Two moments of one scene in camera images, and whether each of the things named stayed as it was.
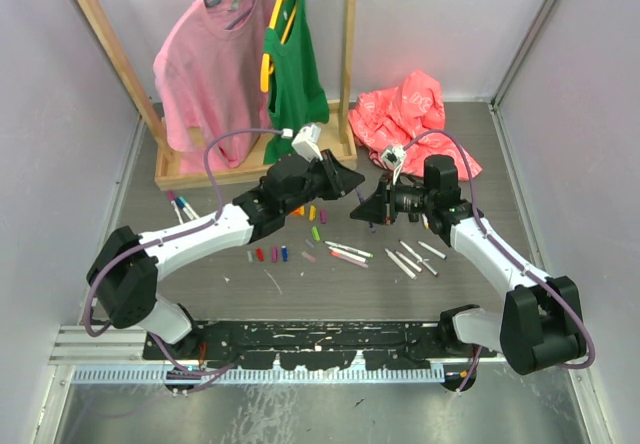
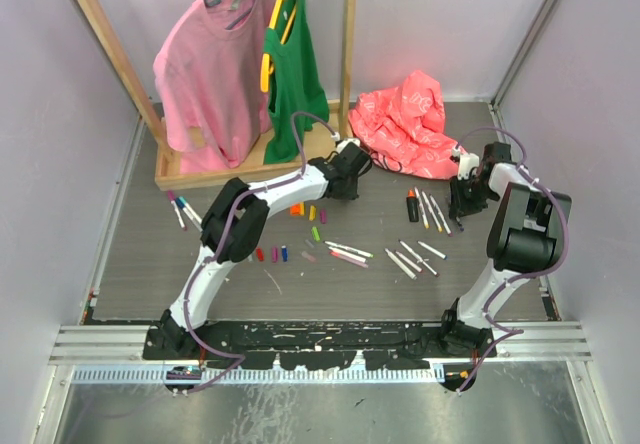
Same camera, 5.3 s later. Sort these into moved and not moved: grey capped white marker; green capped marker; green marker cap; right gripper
Moved: right gripper
Not moved: grey capped white marker; green capped marker; green marker cap
